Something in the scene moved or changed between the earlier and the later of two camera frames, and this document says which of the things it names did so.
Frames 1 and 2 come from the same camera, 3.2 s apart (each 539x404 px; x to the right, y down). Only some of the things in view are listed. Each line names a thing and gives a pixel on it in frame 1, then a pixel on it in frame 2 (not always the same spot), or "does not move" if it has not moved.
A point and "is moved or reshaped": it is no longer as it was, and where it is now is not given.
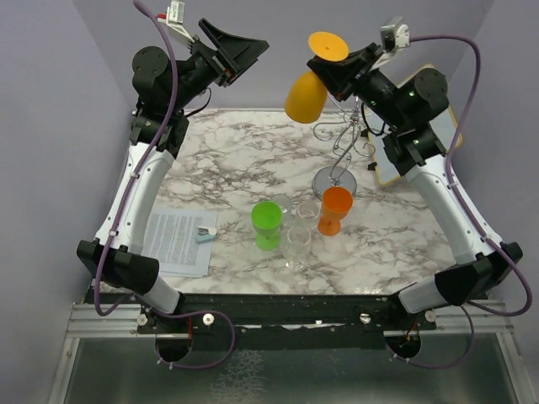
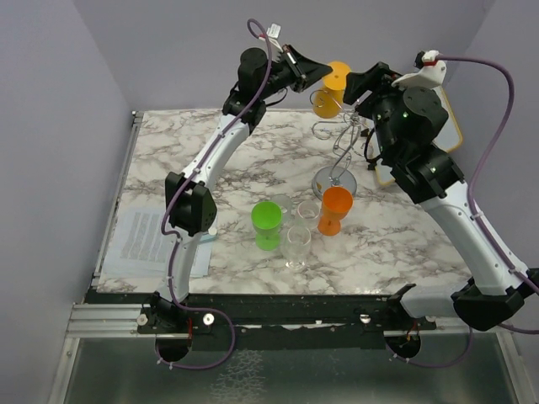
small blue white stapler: [205, 234] does not move
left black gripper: [233, 56] -> [302, 69]
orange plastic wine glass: [337, 203] does not move
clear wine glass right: [308, 214] does not move
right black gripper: [339, 74] -> [358, 82]
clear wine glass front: [298, 246] does not move
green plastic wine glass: [266, 218] does not move
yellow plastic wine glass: [306, 97] is moved or reshaped
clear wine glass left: [285, 204] does not move
